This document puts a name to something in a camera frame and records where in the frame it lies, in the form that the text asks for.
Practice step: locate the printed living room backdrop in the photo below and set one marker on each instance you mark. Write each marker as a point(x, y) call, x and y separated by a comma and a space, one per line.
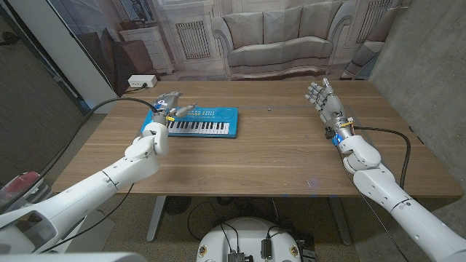
point(269, 40)

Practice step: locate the white power strip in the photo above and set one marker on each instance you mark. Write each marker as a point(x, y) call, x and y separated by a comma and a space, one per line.
point(142, 81)

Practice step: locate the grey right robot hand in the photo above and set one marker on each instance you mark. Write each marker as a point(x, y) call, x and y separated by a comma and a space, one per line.
point(331, 105)

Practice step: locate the black power adapter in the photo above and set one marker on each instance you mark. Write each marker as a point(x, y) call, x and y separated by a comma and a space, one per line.
point(266, 248)

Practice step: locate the grey table leg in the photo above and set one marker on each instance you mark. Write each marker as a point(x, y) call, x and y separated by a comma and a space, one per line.
point(341, 222)
point(156, 218)

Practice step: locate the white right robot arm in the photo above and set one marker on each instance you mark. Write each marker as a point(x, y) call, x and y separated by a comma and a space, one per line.
point(400, 207)

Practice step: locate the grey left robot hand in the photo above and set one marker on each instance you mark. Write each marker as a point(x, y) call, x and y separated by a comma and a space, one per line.
point(165, 103)

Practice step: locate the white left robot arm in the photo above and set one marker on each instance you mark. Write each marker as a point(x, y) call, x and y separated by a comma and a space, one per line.
point(98, 185)

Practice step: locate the blue toy piano keyboard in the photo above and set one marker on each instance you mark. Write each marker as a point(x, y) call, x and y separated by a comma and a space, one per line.
point(215, 122)

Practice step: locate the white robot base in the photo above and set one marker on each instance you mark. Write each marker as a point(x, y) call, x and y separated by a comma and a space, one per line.
point(249, 240)

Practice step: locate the clear box with red lid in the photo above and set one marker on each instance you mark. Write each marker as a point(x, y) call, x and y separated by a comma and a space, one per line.
point(18, 183)

